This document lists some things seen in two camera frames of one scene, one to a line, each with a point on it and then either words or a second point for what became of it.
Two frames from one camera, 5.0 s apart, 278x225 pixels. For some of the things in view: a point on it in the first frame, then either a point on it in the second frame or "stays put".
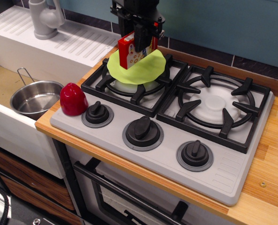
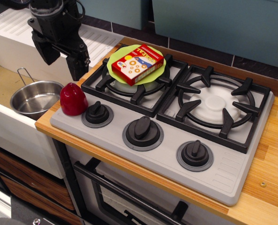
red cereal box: [128, 55] -> [138, 64]
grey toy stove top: [180, 155] stays put
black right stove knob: [194, 156] stays put
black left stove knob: [98, 116] stays put
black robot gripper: [132, 12] -> [57, 24]
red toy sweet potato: [73, 101] stays put
